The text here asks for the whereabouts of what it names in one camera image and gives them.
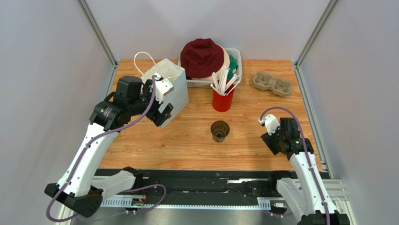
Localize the white paper bag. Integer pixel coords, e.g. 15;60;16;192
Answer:
133;58;189;128

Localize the translucent dark plastic cup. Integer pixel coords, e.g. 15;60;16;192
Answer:
210;120;230;143

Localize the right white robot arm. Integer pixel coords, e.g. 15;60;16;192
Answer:
259;114;351;225

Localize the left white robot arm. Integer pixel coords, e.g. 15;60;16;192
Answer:
44;74;173;218

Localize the white plastic basket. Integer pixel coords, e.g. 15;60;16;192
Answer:
186;47;243;88

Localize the red cup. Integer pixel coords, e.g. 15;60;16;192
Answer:
212;85;235;112

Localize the bottom pulp cup carrier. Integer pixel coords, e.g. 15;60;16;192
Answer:
252;71;293;97

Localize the maroon bucket hat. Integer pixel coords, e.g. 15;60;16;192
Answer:
180;38;229;79

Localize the beige hat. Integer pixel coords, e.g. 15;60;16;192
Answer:
191;48;230;81

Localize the green cloth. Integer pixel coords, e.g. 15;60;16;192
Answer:
227;54;238;80

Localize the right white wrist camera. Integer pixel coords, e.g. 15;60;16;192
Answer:
258;114;280;135

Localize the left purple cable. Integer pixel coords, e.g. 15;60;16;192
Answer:
46;75;167;223

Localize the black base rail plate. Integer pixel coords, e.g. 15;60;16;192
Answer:
103;169;298;209

